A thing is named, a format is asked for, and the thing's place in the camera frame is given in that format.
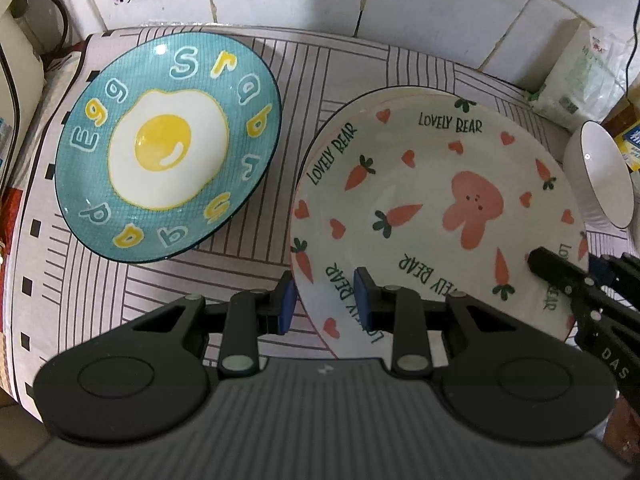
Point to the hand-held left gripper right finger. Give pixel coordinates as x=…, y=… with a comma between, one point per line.
x=362, y=295

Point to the white carrot bunny plate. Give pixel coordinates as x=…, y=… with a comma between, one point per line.
x=430, y=170

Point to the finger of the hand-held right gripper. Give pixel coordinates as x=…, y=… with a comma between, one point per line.
x=555, y=266
x=602, y=270

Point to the white bowl black rim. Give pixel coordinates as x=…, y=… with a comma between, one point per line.
x=597, y=175

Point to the white plastic bag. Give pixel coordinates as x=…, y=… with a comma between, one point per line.
x=575, y=80

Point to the striped tablecloth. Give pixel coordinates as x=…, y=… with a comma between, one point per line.
x=310, y=60

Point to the teal fried egg plate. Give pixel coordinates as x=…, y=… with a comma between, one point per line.
x=165, y=155

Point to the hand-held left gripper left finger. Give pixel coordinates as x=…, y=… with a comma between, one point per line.
x=285, y=305

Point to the white kitchen appliance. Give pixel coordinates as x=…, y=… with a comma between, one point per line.
x=20, y=60

